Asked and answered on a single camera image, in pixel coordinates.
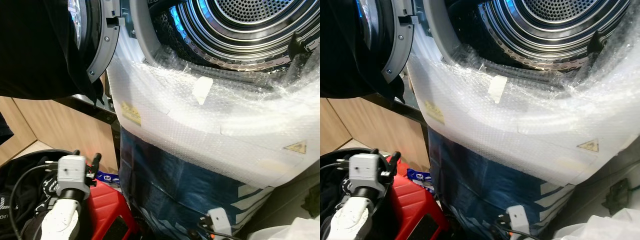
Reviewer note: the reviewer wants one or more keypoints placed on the black round laundry basket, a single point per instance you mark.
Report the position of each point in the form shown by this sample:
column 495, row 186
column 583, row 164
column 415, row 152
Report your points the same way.
column 15, row 160
column 332, row 157

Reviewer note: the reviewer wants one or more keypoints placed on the perforated steel washer drum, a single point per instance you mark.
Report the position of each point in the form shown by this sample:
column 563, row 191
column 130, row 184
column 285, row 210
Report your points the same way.
column 550, row 22
column 250, row 25

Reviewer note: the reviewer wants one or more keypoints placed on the clear bubble wrap sheet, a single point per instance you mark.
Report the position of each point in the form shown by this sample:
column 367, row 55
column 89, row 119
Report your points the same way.
column 525, row 120
column 235, row 120

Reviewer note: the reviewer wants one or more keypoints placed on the white tape strip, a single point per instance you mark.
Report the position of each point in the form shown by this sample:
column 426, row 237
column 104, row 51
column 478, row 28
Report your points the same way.
column 202, row 90
column 497, row 89

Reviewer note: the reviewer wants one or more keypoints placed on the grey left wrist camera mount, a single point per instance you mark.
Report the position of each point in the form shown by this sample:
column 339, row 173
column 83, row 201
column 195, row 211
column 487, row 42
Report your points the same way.
column 364, row 170
column 72, row 171

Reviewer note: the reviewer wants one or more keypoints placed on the red plastic stool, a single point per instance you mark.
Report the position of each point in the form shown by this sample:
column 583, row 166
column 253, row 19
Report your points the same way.
column 410, row 200
column 107, row 202

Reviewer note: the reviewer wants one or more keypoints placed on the black drum paddle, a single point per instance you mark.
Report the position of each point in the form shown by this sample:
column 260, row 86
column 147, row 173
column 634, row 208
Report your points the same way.
column 597, row 43
column 297, row 46

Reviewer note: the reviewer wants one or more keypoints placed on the yellow rectangular warning sticker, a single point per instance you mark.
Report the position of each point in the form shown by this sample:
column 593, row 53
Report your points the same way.
column 131, row 113
column 434, row 112

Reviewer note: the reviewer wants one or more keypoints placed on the yellow triangular warning sticker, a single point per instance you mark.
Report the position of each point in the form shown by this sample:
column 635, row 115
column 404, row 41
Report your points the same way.
column 297, row 147
column 590, row 146

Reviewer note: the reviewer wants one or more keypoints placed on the black clothes with white print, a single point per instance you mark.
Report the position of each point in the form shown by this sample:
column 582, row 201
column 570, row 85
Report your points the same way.
column 30, row 200
column 330, row 200

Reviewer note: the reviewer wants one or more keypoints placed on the black object on floor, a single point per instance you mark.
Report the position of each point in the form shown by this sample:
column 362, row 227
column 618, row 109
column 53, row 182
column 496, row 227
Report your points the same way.
column 618, row 196
column 313, row 201

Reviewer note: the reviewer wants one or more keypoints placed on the grey round washer door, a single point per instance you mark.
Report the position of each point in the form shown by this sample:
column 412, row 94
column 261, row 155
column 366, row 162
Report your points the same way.
column 106, row 45
column 407, row 42

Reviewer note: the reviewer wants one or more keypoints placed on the white cloth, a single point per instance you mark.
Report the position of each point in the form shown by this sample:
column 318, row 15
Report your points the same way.
column 290, row 231
column 600, row 225

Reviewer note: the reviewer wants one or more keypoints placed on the white front-loading washing machine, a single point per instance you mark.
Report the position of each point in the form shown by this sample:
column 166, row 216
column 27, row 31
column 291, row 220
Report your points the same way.
column 165, row 125
column 475, row 125

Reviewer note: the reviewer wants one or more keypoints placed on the blue and white packet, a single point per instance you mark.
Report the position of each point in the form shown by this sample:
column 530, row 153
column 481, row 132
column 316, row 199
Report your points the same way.
column 107, row 176
column 419, row 175

